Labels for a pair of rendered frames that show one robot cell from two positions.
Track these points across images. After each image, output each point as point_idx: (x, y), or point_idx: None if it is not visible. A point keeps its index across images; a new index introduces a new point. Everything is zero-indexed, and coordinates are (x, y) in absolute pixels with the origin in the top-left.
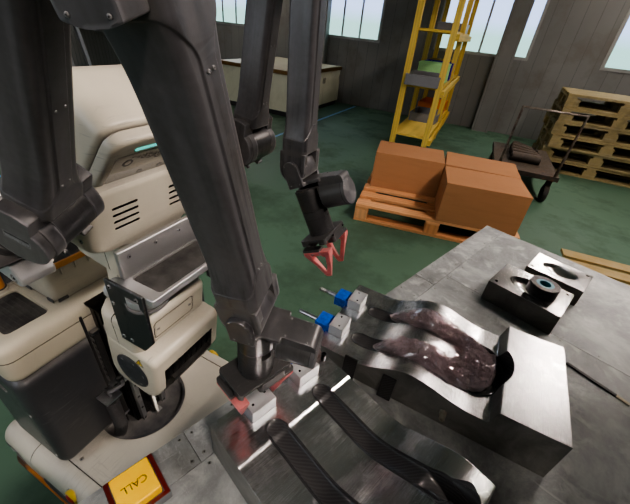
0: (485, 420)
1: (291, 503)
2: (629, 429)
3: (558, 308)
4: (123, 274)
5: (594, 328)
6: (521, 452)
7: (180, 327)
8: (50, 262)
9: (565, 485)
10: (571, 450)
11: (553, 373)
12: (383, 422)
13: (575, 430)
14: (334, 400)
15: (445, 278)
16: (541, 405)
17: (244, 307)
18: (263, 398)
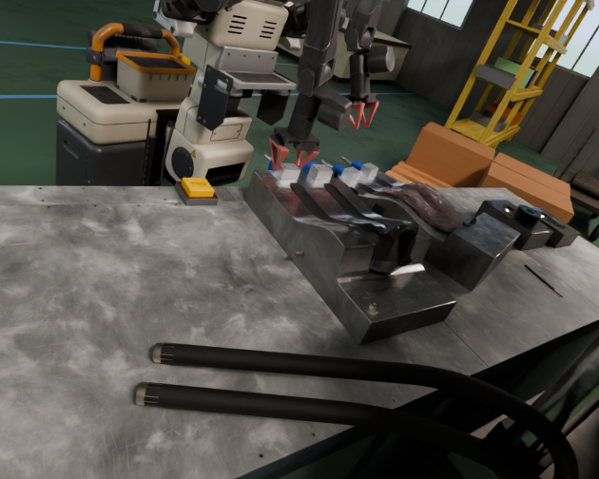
0: (440, 240)
1: (299, 211)
2: (552, 303)
3: (533, 230)
4: (221, 65)
5: (563, 262)
6: (460, 268)
7: (226, 144)
8: (192, 29)
9: (485, 299)
10: (500, 292)
11: (503, 236)
12: (368, 212)
13: (510, 288)
14: (338, 194)
15: (448, 198)
16: (484, 240)
17: (318, 57)
18: (292, 167)
